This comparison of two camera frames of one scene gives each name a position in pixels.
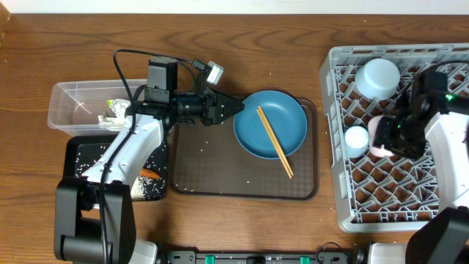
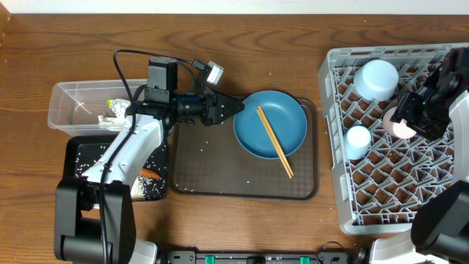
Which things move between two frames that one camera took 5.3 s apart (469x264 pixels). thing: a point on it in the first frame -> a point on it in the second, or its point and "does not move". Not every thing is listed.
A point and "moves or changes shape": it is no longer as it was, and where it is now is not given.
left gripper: [212, 106] does not move
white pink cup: [379, 152] moves or changes shape
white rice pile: [142, 189] does not move
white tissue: [116, 123] does not move
